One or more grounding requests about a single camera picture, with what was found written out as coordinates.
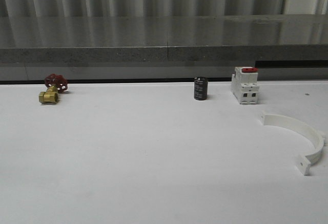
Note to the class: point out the white half pipe clamp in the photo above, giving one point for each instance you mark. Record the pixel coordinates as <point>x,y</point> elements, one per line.
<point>303,161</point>

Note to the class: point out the black cylindrical capacitor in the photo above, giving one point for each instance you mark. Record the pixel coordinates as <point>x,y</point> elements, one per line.
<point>200,88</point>

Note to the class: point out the brass valve red handwheel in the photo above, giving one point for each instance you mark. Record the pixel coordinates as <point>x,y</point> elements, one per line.
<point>55,84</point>

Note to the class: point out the grey stone counter ledge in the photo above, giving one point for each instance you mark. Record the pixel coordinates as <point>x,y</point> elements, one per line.
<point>95,49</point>

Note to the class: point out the white circuit breaker red switch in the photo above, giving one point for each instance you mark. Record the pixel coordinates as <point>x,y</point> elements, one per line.
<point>244,85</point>

